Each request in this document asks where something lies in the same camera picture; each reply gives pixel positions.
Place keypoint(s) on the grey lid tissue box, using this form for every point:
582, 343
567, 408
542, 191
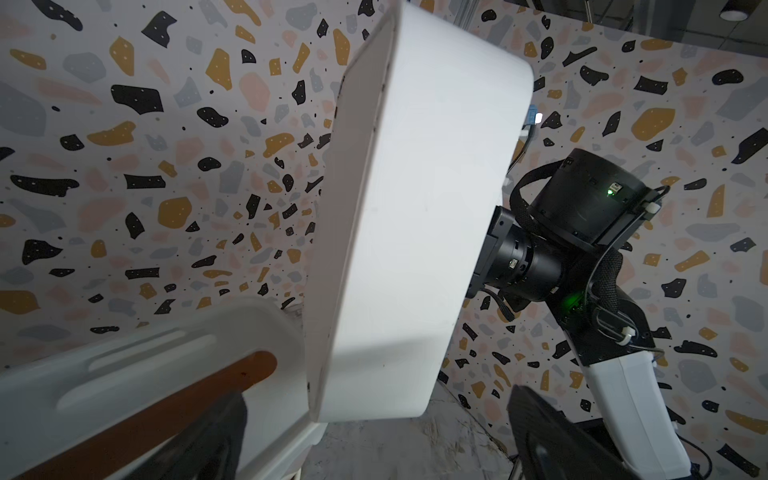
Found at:
427, 120

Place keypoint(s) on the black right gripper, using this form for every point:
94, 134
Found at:
558, 242

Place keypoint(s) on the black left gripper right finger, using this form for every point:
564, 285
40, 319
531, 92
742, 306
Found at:
551, 447

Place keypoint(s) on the white pink tissue box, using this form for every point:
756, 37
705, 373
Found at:
98, 411

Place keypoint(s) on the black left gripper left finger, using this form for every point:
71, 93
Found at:
208, 448

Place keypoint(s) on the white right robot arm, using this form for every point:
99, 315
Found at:
635, 416

